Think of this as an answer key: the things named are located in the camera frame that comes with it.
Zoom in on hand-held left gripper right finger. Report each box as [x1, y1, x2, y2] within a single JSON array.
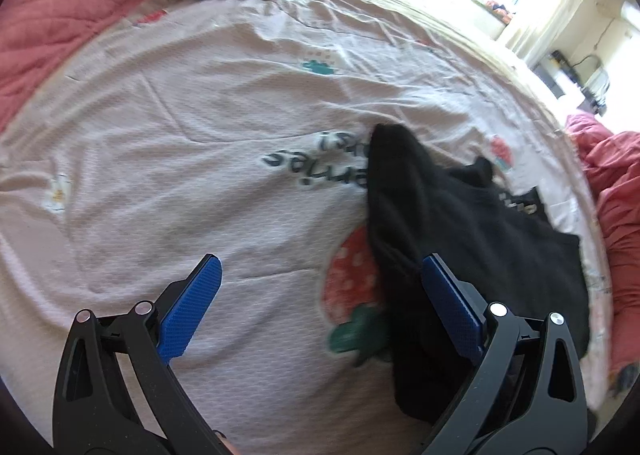
[[415, 254, 589, 455]]

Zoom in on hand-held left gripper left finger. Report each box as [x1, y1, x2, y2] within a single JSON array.
[[52, 254, 232, 455]]

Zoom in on black pants with orange cuffs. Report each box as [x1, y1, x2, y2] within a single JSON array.
[[366, 122, 592, 427]]

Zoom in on pink printed bed sheet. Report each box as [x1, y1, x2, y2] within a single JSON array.
[[0, 0, 617, 455]]

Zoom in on crumpled pink cloth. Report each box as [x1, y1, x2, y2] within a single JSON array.
[[564, 112, 640, 388]]

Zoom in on dark furniture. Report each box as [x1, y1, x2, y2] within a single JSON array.
[[534, 49, 612, 117]]

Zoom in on pink quilted blanket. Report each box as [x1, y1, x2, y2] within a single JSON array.
[[0, 0, 160, 132]]

